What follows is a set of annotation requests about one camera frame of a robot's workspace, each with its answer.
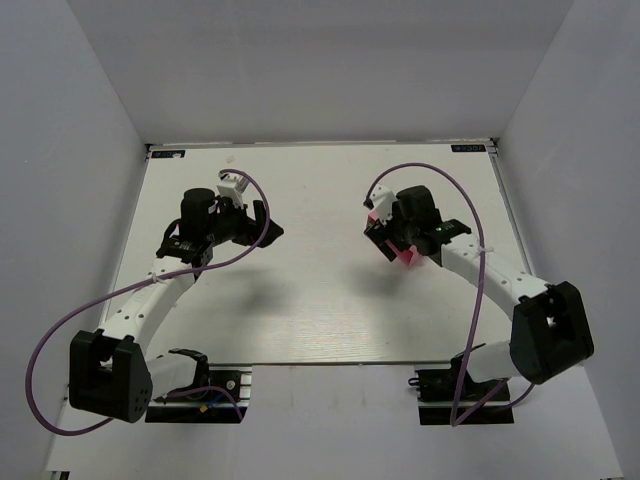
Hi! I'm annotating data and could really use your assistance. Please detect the pink plastic box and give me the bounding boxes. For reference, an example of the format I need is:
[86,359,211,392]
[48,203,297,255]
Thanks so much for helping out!
[365,216,420,267]

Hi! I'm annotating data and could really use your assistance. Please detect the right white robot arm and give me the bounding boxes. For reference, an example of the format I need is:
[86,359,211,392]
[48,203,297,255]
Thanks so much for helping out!
[364,184,594,401]

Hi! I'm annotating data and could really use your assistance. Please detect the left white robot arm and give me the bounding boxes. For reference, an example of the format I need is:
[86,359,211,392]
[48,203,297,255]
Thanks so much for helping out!
[69,187,284,423]

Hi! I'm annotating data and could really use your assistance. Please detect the left blue table label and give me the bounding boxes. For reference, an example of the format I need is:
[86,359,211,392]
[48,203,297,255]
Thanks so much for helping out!
[151,150,186,159]

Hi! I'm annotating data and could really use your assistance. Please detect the blue table label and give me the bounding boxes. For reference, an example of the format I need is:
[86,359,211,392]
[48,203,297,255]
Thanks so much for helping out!
[451,144,486,153]
[151,150,186,159]

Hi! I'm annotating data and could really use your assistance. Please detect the right blue table label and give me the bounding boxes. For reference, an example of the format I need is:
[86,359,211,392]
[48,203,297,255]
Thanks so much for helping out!
[451,144,486,153]

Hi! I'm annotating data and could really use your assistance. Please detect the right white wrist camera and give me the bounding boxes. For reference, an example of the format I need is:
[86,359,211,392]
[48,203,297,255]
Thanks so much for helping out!
[364,183,396,225]

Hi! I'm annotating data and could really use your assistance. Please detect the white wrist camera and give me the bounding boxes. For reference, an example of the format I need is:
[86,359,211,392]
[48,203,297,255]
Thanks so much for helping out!
[217,172,249,209]
[364,183,396,225]

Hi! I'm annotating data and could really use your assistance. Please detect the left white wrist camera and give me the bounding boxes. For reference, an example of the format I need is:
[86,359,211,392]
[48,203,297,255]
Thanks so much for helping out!
[217,172,249,209]

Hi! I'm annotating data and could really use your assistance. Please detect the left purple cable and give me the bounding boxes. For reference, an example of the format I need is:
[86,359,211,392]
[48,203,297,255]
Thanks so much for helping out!
[24,172,272,435]

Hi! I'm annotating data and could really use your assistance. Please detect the purple cable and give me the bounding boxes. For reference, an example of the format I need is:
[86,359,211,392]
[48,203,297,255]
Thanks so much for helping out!
[364,162,532,427]
[24,172,272,435]

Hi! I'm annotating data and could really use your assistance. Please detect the aluminium table edge rail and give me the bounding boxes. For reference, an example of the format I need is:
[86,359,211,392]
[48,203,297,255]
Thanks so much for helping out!
[487,138,535,274]

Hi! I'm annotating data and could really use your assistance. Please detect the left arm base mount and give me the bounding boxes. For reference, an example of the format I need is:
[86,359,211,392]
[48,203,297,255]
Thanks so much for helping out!
[144,365,252,425]

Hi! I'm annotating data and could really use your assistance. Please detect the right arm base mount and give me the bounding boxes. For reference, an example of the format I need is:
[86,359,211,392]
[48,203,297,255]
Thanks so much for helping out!
[408,369,514,426]

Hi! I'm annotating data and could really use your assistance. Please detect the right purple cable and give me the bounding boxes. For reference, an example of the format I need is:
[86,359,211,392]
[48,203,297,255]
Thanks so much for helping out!
[364,162,532,427]

